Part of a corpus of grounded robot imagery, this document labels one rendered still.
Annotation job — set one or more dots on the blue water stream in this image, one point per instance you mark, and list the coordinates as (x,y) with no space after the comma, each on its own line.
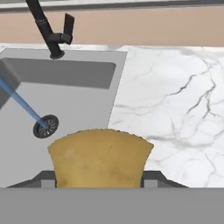
(20,100)

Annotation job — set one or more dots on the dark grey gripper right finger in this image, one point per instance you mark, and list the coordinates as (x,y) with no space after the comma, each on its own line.
(154,178)

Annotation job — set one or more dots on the black tap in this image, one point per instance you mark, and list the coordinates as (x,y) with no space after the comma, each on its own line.
(49,35)

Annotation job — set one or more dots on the grey sink basin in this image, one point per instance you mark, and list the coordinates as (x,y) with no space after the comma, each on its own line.
(73,96)

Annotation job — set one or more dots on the black sink drain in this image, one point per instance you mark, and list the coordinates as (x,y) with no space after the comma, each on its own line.
(50,122)

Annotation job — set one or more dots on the yellow sponge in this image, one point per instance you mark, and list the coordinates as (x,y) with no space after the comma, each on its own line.
(99,159)

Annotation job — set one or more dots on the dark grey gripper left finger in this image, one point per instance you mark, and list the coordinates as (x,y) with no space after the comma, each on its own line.
(43,178)

